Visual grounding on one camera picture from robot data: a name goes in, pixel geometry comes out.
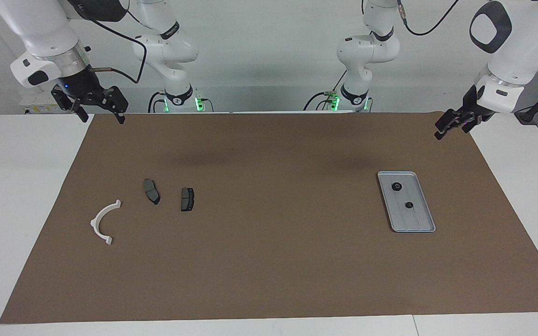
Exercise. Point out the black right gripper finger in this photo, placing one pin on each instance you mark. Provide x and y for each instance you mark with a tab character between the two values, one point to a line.
81	112
118	100

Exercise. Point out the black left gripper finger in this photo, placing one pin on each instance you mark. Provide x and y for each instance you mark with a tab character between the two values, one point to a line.
447	122
470	125

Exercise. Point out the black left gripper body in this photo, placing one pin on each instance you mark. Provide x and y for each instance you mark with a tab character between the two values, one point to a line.
477	112

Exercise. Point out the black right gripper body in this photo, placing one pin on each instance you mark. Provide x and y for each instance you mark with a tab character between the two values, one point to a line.
82	88

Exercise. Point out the large black bearing gear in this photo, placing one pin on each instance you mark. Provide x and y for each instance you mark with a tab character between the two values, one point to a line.
396	186

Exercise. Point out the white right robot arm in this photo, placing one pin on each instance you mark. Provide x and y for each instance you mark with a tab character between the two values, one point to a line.
40	28

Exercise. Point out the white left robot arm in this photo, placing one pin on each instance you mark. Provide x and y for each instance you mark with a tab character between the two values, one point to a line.
521	51

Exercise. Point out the silver metal tray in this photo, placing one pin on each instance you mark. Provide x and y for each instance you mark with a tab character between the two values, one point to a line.
414	219

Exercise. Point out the white power strip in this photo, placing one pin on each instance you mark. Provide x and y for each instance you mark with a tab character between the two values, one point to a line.
40	106

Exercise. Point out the elongated grey brake pad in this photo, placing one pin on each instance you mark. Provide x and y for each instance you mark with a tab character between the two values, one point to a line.
151	190

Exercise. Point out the rectangular grey brake pad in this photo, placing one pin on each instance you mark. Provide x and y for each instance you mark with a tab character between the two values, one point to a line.
187	199

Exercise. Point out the brown table mat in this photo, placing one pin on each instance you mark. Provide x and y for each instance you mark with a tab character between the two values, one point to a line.
269	261

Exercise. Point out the white semicircular bracket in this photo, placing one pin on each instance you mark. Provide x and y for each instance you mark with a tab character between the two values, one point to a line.
95	226

